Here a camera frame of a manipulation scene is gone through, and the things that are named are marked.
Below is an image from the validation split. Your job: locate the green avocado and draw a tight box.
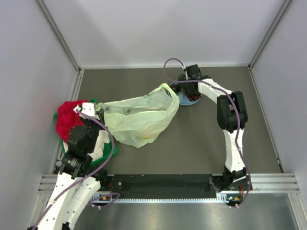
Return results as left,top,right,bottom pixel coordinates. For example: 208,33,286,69
178,74,187,81

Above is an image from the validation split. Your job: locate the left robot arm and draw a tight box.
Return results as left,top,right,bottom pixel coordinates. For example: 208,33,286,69
30,100,117,230

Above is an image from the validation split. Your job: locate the red cloth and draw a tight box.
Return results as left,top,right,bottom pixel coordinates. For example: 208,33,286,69
56,100,89,142

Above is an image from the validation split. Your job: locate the dark purple fig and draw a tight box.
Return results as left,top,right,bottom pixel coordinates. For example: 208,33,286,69
170,84,180,93

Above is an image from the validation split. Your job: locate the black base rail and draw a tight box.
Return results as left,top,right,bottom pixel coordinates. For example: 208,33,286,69
100,174,239,199

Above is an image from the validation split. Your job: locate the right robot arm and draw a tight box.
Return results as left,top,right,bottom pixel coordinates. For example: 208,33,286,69
178,64,248,192

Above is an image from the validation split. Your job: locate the blue round plate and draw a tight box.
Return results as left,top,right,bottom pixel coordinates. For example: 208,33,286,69
169,82,200,106

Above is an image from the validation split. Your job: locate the light green plastic bag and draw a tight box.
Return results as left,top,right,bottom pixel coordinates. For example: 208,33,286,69
97,83,180,148

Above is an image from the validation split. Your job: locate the aluminium frame profile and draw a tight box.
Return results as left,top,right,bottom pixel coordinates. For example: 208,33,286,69
35,0,81,72

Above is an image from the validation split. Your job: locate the green plastic tray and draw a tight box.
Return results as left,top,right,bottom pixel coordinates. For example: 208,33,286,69
53,98,112,166

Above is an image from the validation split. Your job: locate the white cloth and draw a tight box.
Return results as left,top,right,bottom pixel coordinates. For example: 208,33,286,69
89,130,110,161

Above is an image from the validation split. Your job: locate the yellow orange fruit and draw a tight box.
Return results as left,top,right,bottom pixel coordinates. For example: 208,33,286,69
142,135,154,139

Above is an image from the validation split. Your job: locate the red grape bunch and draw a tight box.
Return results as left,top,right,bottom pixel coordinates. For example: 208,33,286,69
188,93,201,102

